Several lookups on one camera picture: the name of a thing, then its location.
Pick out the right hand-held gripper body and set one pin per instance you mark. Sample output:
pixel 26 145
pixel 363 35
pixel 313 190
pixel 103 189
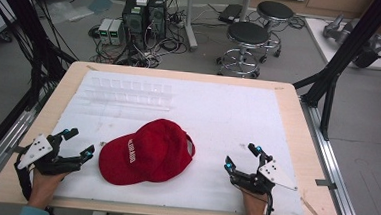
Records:
pixel 273 173

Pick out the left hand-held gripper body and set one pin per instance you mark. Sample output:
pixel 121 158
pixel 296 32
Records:
pixel 36 149

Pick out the red baseball cap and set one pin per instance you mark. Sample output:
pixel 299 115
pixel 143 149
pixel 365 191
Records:
pixel 152 152

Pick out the person's left hand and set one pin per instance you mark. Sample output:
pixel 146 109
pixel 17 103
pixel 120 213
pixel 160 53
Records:
pixel 45 187

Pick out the person's right hand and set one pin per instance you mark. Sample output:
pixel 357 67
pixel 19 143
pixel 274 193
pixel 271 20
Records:
pixel 255 208

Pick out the white foam mat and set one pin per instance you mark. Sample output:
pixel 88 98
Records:
pixel 218 116

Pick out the thin wooden stick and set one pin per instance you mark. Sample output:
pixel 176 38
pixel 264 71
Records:
pixel 312 211

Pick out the teal sleeve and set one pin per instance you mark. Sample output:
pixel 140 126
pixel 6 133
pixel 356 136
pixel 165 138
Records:
pixel 33 212

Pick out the clear acrylic rack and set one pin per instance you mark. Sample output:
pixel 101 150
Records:
pixel 129 93

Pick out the white power supply box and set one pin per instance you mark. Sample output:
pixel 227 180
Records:
pixel 117 32
pixel 104 30

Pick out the black round stool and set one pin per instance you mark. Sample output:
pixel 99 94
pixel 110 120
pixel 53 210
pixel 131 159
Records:
pixel 248 37
pixel 275 10

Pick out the white platform board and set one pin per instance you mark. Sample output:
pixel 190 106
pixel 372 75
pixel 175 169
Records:
pixel 326 45

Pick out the black computer tower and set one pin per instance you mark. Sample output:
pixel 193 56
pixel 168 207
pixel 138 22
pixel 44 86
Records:
pixel 157 15
pixel 134 20

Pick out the black flat device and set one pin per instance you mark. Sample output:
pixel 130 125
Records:
pixel 230 13

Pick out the grey metal table leg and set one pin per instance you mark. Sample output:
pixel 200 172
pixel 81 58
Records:
pixel 191 24

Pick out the aluminium rail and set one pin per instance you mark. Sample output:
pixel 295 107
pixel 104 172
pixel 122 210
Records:
pixel 6 143
pixel 332 156

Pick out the grey metal bracket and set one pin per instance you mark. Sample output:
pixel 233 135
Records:
pixel 325 184

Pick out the black metal frame stand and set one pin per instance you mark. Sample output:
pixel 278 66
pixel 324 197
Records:
pixel 349 50
pixel 23 27

